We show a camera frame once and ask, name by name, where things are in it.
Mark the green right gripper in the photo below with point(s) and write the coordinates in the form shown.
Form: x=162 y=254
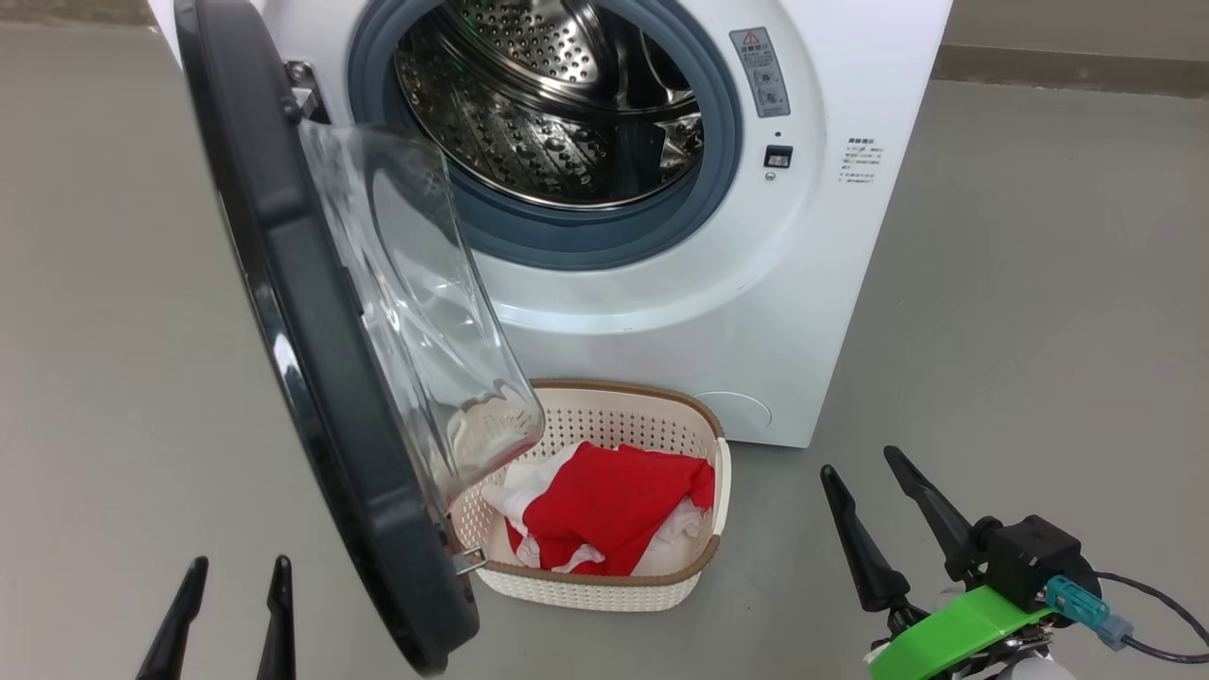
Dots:
x=954 y=637

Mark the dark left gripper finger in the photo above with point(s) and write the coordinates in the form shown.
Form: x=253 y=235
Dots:
x=175 y=623
x=279 y=633

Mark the black washing machine door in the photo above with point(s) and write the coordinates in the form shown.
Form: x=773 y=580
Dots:
x=312 y=378

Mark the red and white garment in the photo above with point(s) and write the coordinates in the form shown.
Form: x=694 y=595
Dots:
x=614 y=501

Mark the white front-load washing machine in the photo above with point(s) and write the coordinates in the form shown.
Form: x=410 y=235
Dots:
x=718 y=312

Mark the cream perforated laundry basket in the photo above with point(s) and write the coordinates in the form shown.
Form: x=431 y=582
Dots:
x=586 y=590

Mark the black door lock socket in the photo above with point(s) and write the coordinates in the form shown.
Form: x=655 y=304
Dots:
x=778 y=157

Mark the grey rubber door gasket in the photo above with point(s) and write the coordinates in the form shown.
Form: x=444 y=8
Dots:
x=604 y=236

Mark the metal door hinge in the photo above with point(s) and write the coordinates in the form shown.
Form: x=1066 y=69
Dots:
x=307 y=90

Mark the steel washing drum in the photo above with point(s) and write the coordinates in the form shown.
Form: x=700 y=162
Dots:
x=548 y=123

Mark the grey warning sticker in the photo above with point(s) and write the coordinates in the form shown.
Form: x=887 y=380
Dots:
x=760 y=71

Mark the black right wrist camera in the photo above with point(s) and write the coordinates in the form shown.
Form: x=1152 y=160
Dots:
x=1034 y=562

